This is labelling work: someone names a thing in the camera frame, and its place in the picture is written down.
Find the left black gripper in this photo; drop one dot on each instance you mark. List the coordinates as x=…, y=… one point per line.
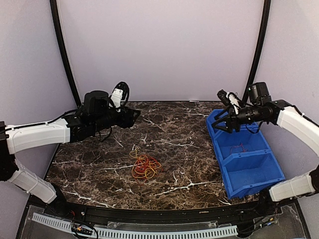
x=127, y=120

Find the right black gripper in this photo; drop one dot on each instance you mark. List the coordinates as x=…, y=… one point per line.
x=236, y=124

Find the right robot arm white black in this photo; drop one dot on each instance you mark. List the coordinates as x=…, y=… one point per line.
x=262, y=109

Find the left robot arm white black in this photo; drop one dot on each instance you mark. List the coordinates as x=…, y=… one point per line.
x=98, y=112

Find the blue plastic divided bin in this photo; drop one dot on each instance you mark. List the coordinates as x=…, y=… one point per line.
x=246, y=161

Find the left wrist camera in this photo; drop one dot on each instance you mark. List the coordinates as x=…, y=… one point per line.
x=120, y=96

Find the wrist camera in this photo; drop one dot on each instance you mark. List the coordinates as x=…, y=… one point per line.
x=230, y=99
x=120, y=96

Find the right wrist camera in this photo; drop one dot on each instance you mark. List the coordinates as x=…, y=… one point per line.
x=230, y=99

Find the right black frame post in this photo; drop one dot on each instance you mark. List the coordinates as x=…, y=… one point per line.
x=259, y=47

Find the black frame post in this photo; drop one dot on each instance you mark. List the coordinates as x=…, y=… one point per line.
x=259, y=47
x=63, y=51

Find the black front rail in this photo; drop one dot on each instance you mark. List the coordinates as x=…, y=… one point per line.
x=240, y=214

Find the white slotted cable duct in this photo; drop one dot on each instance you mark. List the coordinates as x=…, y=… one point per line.
x=105, y=233

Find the left black frame post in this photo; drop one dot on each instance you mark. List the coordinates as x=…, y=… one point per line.
x=63, y=51

